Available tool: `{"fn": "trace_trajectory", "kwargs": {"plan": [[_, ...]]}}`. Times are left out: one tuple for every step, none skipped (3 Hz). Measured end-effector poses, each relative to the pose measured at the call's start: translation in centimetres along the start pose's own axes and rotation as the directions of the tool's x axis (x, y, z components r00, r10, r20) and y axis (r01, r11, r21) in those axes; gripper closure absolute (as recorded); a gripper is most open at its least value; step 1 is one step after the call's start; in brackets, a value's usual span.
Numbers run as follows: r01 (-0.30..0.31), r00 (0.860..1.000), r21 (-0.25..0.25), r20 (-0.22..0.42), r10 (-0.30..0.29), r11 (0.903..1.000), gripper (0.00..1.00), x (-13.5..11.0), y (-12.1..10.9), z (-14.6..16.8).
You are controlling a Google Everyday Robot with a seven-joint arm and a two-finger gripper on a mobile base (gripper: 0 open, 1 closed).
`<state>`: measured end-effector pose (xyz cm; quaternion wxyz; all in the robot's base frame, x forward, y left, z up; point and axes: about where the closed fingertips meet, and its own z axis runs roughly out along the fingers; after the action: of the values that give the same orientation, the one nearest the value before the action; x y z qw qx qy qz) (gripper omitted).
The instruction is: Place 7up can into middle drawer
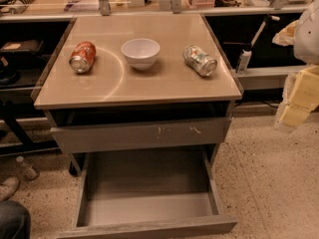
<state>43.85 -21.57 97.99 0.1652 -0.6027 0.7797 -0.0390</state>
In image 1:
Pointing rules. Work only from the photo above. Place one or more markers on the plastic water bottle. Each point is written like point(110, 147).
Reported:
point(28, 170)

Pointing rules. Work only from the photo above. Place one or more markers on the person's jeans leg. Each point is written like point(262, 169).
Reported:
point(15, 221)

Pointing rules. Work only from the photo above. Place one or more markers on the orange soda can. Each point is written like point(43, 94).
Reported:
point(83, 57)

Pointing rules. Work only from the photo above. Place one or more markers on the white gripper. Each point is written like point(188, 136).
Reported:
point(308, 37)

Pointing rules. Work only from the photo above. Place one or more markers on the closed top drawer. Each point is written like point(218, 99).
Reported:
point(137, 135)

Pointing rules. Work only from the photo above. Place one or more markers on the open middle drawer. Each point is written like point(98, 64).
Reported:
point(148, 194)

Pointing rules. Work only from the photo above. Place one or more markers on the person's shoe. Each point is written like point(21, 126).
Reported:
point(9, 187)

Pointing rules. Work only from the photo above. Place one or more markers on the white bowl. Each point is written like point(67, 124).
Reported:
point(141, 53)

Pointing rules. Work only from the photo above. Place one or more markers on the grey drawer cabinet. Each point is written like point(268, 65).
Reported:
point(114, 92)

